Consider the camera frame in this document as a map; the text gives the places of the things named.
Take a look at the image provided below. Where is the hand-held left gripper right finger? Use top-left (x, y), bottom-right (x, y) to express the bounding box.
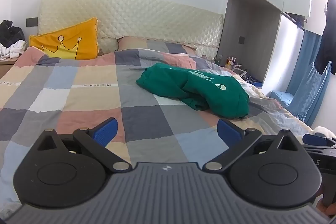
top-left (205, 118), bottom-right (303, 171)

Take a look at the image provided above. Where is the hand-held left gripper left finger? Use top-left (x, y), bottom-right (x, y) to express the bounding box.
top-left (35, 117), bottom-right (132, 172)

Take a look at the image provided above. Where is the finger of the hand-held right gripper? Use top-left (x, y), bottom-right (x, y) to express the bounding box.
top-left (302, 133), bottom-right (336, 147)

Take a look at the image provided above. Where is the green sweatshirt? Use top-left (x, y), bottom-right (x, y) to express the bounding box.
top-left (136, 63), bottom-right (250, 119)

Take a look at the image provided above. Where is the black clothes pile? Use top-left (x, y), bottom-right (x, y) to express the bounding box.
top-left (0, 20), bottom-right (26, 47)

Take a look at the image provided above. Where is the person's right hand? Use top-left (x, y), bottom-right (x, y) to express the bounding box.
top-left (315, 194), bottom-right (336, 219)

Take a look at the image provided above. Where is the white cloth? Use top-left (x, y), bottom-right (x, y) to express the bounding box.
top-left (312, 126), bottom-right (336, 138)

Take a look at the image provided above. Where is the plaid patchwork duvet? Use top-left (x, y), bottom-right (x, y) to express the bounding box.
top-left (0, 47), bottom-right (313, 205)

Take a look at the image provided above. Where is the blue cushion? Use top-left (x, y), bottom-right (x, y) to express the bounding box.
top-left (270, 90), bottom-right (293, 109)

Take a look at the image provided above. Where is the blue box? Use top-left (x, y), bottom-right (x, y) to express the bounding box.
top-left (247, 77), bottom-right (263, 89)

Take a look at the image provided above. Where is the blue curtain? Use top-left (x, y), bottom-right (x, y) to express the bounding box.
top-left (285, 29), bottom-right (333, 128)

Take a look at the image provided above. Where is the plaid pillow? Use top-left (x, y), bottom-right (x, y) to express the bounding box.
top-left (117, 36), bottom-right (198, 56)

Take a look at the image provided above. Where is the yellow crown pillow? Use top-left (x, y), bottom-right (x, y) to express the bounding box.
top-left (29, 17), bottom-right (100, 60)

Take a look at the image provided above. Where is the dark hanging garment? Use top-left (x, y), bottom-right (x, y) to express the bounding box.
top-left (314, 0), bottom-right (336, 75)

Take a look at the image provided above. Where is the cream quilted headboard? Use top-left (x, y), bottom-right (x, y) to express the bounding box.
top-left (37, 0), bottom-right (224, 60)

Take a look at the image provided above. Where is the wooden nightstand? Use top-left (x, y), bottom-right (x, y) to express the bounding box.
top-left (0, 59), bottom-right (19, 79)

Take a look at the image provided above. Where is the white picture frame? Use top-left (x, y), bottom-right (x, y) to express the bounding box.
top-left (233, 67), bottom-right (249, 78)

